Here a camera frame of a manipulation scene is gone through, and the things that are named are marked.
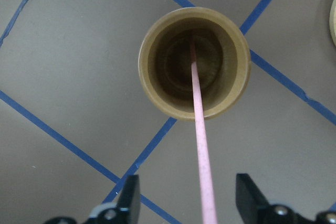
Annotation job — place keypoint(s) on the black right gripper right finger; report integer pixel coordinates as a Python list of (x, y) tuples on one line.
[(253, 206)]

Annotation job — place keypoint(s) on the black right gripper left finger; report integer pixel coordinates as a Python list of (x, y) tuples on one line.
[(125, 210)]

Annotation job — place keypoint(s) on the pink chopstick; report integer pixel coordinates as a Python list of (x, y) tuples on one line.
[(209, 214)]

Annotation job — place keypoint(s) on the tan wooden cup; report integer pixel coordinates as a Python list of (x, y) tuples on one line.
[(194, 36)]

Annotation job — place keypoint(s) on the cream round object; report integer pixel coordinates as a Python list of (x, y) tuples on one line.
[(332, 21)]

